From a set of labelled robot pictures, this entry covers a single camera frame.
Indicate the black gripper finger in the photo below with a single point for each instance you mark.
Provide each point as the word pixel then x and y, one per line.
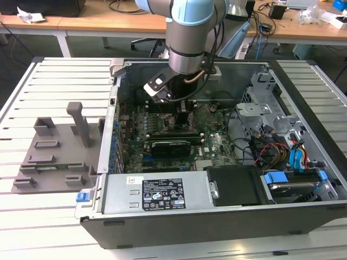
pixel 181 119

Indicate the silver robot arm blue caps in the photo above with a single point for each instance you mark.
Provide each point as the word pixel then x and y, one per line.
pixel 187 40

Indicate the black RAM slot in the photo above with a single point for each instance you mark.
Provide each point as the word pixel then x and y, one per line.
pixel 162 110
pixel 173 137
pixel 173 134
pixel 173 131
pixel 196 140
pixel 162 106

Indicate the thin metal locking lever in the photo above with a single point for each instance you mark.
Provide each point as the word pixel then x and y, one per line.
pixel 161 108

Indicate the black graphics card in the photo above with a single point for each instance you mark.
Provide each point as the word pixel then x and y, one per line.
pixel 170 148

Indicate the green motherboard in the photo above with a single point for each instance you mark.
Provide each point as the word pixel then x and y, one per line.
pixel 217 147

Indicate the blue expansion slot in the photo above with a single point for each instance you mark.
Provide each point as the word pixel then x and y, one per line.
pixel 147 156

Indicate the silver chipset heat sink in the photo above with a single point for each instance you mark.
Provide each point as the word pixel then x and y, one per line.
pixel 205 164

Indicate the black office chair base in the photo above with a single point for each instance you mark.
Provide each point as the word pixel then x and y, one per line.
pixel 139 41

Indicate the metal disk bay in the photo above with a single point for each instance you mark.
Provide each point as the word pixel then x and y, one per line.
pixel 252 108

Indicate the white power strip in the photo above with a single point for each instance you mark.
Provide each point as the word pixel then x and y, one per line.
pixel 244 52

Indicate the black plastic shroud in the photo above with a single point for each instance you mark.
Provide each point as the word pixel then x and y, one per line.
pixel 233 187

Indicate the silver power supply with label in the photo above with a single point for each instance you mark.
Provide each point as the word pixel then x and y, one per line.
pixel 122 195

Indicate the wooden desk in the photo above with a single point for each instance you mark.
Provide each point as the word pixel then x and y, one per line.
pixel 95 24
pixel 298 33

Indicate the small black adapter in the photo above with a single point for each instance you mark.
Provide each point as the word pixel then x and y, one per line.
pixel 267 27

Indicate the black open PC case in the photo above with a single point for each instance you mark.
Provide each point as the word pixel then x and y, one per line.
pixel 189 230

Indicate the blue disk carrier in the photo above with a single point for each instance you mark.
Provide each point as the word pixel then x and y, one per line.
pixel 276 178

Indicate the grey parts rack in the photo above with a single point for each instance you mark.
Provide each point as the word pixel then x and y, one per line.
pixel 65 157

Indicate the small black box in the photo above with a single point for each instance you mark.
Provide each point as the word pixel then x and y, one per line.
pixel 277 11

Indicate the blue case latch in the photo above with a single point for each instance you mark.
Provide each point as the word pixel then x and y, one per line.
pixel 82 197

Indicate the pale teal bin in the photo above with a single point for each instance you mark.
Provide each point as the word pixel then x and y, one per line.
pixel 301 51

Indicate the silver hard disk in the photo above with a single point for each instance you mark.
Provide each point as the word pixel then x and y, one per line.
pixel 292 191

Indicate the green RAM stick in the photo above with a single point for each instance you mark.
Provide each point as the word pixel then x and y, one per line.
pixel 54 168

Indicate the flat white device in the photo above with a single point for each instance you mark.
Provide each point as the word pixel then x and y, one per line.
pixel 301 3

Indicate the wide black equipment case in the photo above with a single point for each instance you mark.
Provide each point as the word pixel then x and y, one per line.
pixel 54 6

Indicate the clear plastic bags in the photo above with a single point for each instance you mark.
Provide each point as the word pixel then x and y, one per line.
pixel 311 15

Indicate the crumpled white paper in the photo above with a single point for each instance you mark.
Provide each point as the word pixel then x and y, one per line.
pixel 29 16

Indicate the white cardboard box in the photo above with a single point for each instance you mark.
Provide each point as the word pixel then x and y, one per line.
pixel 341 23

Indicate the blue box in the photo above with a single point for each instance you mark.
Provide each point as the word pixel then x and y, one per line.
pixel 340 4

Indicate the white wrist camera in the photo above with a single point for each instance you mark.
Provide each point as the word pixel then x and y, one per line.
pixel 155 84

